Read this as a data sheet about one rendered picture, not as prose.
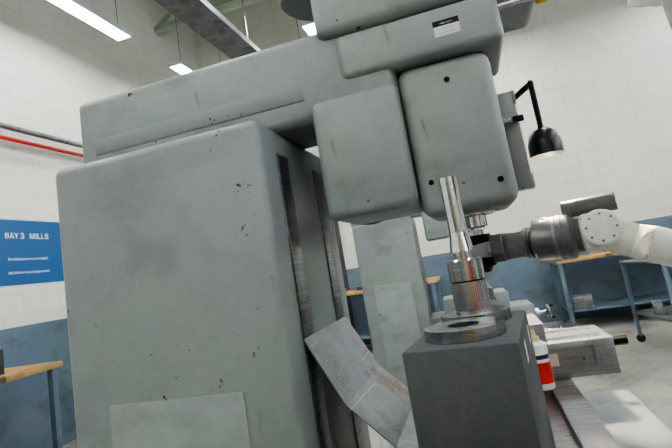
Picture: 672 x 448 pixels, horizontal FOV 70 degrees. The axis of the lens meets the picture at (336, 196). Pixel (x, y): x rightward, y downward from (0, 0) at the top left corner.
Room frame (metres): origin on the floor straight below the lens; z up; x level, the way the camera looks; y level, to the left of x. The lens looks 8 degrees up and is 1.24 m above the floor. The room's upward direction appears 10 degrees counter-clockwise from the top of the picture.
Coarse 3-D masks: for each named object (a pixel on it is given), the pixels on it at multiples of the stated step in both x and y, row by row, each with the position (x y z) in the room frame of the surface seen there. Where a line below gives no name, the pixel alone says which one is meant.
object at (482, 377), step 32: (448, 320) 0.64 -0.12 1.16; (480, 320) 0.57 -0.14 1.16; (512, 320) 0.61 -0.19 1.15; (416, 352) 0.52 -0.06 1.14; (448, 352) 0.51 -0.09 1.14; (480, 352) 0.50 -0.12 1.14; (512, 352) 0.49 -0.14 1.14; (416, 384) 0.53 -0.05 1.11; (448, 384) 0.51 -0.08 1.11; (480, 384) 0.50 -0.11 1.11; (512, 384) 0.49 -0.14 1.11; (416, 416) 0.53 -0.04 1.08; (448, 416) 0.52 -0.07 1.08; (480, 416) 0.50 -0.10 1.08; (512, 416) 0.49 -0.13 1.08; (544, 416) 0.61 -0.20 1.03
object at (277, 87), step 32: (224, 64) 1.05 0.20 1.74; (256, 64) 1.03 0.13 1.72; (288, 64) 1.01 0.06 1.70; (320, 64) 0.99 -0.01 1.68; (128, 96) 1.12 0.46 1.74; (160, 96) 1.09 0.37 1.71; (192, 96) 1.07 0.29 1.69; (224, 96) 1.05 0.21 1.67; (256, 96) 1.03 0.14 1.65; (288, 96) 1.01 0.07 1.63; (320, 96) 1.00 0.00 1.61; (96, 128) 1.14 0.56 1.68; (128, 128) 1.12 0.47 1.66; (160, 128) 1.09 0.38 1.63; (192, 128) 1.07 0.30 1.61; (288, 128) 1.03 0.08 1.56; (96, 160) 1.15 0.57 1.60
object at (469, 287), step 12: (480, 264) 0.64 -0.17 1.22; (456, 276) 0.64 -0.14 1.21; (468, 276) 0.63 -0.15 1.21; (480, 276) 0.64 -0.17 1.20; (456, 288) 0.64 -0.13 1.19; (468, 288) 0.63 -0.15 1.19; (480, 288) 0.63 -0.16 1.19; (456, 300) 0.65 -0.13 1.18; (468, 300) 0.63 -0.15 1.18; (480, 300) 0.63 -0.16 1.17; (456, 312) 0.65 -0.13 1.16; (468, 312) 0.64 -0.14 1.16; (480, 312) 0.63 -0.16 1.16
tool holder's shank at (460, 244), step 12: (444, 180) 0.65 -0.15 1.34; (456, 180) 0.65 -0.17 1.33; (444, 192) 0.65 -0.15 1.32; (456, 192) 0.65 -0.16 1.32; (444, 204) 0.65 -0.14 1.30; (456, 204) 0.64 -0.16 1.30; (456, 216) 0.64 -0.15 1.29; (456, 228) 0.64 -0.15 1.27; (456, 240) 0.64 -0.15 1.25; (468, 240) 0.64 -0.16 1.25; (456, 252) 0.65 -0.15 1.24; (468, 252) 0.65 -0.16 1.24
